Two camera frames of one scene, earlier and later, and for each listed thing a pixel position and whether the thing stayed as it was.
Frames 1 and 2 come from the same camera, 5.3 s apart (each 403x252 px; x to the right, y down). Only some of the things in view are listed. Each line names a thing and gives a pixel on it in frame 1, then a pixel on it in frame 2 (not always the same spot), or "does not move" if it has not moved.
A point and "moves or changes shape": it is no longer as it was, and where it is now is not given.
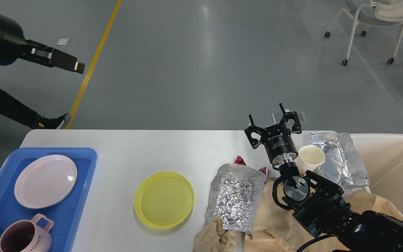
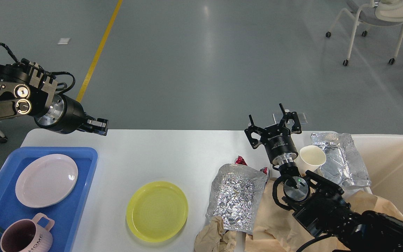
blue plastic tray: (1, 207) does not move
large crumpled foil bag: (235, 193) does not move
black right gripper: (277, 139) does not move
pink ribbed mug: (24, 235) does not move
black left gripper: (0, 39) to (65, 116)
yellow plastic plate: (163, 200) moves or changes shape
